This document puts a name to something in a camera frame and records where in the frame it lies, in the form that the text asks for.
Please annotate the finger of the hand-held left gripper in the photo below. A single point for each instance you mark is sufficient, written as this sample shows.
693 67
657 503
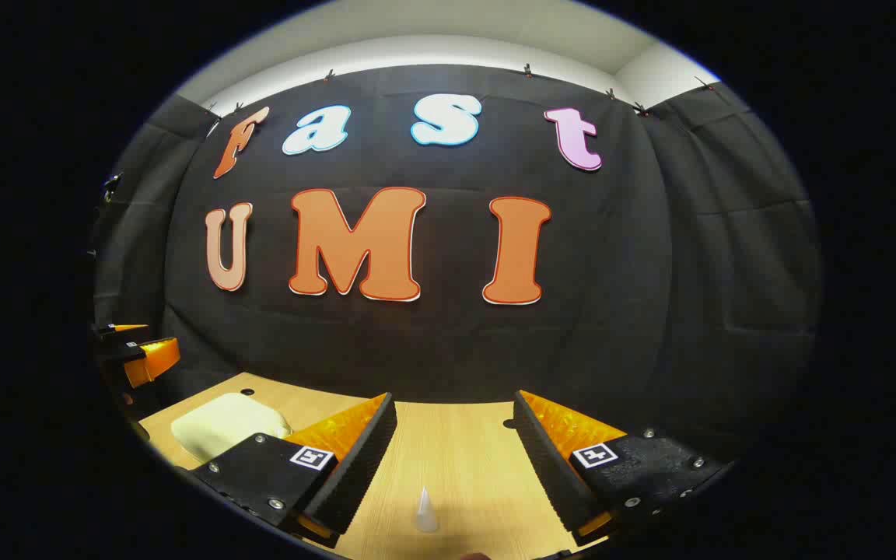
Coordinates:
117 333
154 359

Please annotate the black backdrop cloth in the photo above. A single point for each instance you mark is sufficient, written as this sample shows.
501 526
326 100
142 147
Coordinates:
448 342

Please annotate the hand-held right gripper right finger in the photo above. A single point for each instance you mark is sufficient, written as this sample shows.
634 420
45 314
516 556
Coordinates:
549 467

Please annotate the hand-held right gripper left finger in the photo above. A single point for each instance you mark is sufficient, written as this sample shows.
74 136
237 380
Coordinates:
358 467

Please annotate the translucent white tube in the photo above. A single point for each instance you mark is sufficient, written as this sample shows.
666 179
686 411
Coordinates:
426 513

